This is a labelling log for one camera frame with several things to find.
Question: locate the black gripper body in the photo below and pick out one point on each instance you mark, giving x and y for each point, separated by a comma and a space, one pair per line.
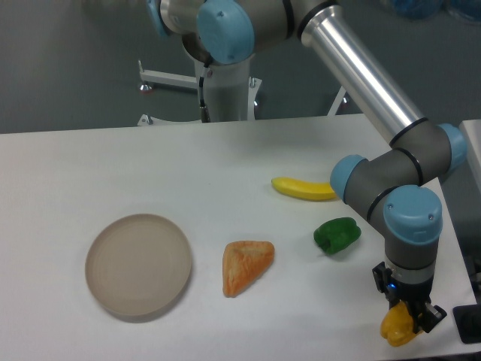
413, 293

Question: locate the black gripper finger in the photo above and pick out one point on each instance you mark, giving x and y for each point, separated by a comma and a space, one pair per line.
426, 316

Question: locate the yellow toy pepper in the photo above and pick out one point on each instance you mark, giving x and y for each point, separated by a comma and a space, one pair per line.
397, 326

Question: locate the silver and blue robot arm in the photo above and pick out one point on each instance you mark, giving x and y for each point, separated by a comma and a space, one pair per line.
389, 191

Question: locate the green toy pepper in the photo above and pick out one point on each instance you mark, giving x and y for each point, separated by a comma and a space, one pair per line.
336, 235

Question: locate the beige round plate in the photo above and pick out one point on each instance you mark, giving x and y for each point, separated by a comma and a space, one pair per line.
138, 267

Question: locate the black device at right edge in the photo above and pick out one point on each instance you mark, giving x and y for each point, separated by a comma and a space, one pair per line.
467, 319

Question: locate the yellow toy banana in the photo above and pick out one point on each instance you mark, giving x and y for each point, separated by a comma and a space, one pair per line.
304, 190

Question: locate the orange triangular toy pastry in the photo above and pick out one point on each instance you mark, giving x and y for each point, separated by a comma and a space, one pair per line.
243, 262

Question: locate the blue object top right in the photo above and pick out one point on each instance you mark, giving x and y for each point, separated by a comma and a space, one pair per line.
463, 10

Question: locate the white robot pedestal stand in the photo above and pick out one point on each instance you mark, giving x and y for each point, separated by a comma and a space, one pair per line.
225, 92

